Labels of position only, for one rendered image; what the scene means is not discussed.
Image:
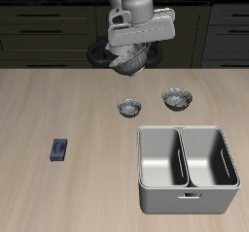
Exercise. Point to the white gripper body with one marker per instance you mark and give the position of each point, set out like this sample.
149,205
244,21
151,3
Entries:
142,32

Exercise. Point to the large grey patterned bowl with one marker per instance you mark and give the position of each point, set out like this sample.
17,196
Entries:
129,62

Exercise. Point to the medium grey patterned bowl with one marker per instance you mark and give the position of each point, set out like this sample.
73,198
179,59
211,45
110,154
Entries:
176,98

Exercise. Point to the small grey patterned bowl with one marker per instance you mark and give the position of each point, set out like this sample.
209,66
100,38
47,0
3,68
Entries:
129,107

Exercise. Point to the dark kitchen cupboards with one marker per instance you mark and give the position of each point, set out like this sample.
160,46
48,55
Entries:
48,32

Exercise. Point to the small dark blue box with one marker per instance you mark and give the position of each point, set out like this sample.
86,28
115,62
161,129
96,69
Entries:
58,149

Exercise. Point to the white two-bin basket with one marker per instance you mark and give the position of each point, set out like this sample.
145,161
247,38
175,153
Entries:
188,169

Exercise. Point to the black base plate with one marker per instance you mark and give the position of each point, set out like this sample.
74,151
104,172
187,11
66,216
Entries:
97,54

